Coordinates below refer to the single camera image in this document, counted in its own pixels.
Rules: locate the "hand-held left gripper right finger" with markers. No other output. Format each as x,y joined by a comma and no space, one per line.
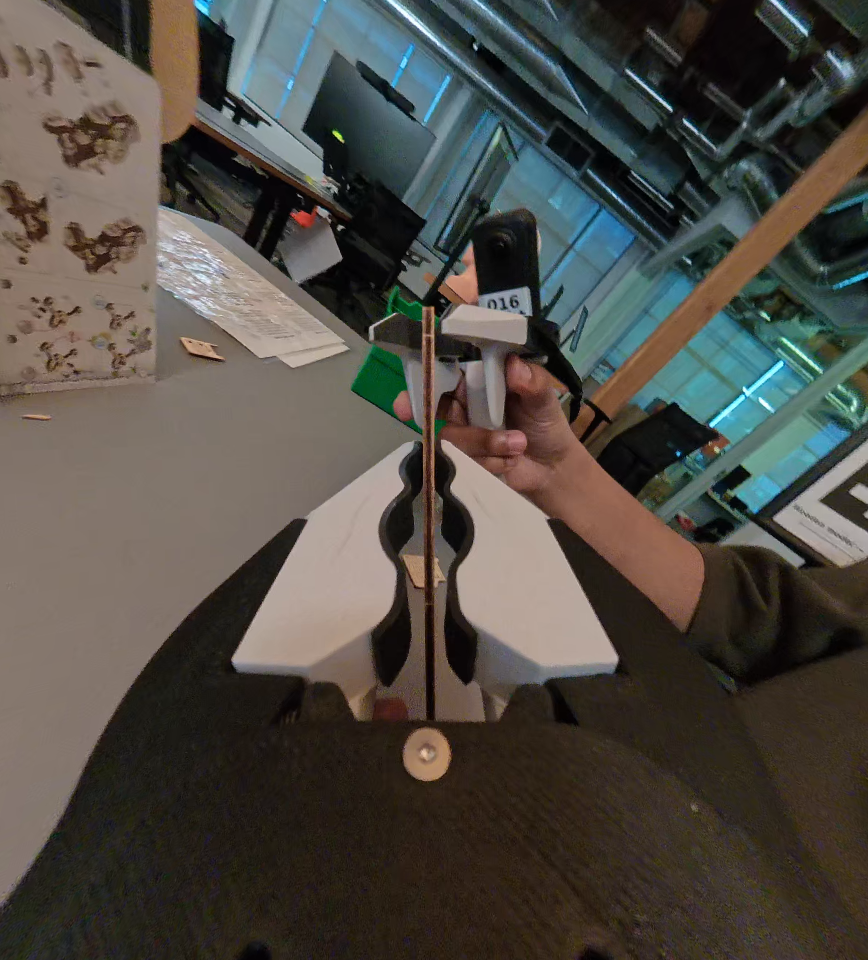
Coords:
539,592

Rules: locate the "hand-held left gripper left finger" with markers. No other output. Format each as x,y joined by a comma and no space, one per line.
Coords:
306,592

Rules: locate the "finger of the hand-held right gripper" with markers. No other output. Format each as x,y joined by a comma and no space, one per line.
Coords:
486,322
396,334

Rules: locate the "small wooden rectangular part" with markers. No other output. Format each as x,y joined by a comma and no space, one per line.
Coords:
415,574

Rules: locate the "wooden sheet with round holes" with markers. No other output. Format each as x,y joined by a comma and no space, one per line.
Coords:
428,487

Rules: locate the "person's right forearm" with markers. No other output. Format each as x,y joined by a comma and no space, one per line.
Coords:
629,540

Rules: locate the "grey desk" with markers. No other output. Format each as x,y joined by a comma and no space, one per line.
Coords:
141,525

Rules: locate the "person's right hand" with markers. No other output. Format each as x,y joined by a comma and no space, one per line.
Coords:
546,435

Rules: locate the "green plastic bin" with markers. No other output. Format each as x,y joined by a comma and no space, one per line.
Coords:
381,382

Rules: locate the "white paper sheet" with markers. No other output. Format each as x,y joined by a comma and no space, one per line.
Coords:
314,251

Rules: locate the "clear plastic wrapper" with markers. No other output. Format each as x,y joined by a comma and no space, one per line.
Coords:
216,285

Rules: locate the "large black display screen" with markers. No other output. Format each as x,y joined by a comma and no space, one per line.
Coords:
374,120

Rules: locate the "small square wooden piece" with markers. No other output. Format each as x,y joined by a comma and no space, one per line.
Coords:
201,349

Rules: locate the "wooden ceiling beam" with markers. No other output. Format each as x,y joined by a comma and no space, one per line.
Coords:
764,232

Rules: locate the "cluster of metal ceiling pipes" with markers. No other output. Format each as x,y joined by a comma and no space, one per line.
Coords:
704,75

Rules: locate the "person's brown shirt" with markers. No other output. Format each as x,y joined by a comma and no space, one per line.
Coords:
816,675

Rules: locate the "assembly instruction sheet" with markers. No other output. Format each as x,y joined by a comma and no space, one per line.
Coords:
13,300

